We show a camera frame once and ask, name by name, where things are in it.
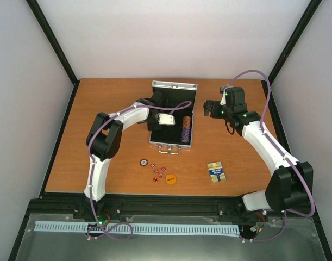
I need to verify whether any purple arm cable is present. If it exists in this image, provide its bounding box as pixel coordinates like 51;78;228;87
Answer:
88;101;193;241
219;70;316;243

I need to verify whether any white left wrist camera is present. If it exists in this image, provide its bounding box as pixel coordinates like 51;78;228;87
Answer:
158;113;175;126

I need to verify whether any black poker chip stack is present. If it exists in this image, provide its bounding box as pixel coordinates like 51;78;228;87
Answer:
140;159;148;166

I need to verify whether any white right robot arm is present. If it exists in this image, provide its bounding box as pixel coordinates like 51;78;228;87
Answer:
203;86;313;212

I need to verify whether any orange dealer button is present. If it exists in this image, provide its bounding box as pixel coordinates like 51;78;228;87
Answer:
165;174;177;185

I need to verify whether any purple poker chip stack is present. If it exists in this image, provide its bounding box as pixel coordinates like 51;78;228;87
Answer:
181;125;191;144

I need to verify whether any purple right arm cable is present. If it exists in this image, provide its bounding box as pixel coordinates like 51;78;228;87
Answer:
219;70;316;243

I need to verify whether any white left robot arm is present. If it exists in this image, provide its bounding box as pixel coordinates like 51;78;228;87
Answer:
84;91;167;219

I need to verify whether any aluminium poker case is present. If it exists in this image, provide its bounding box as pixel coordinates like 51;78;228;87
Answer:
149;80;198;155

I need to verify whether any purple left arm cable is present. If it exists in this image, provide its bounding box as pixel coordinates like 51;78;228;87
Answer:
88;101;193;241

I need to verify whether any blue playing card box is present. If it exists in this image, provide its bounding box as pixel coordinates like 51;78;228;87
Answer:
207;161;226;183

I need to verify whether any red poker chip stack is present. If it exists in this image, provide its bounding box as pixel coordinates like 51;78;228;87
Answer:
183;116;191;128

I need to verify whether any light blue cable duct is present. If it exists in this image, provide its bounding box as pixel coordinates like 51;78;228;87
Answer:
34;221;240;237

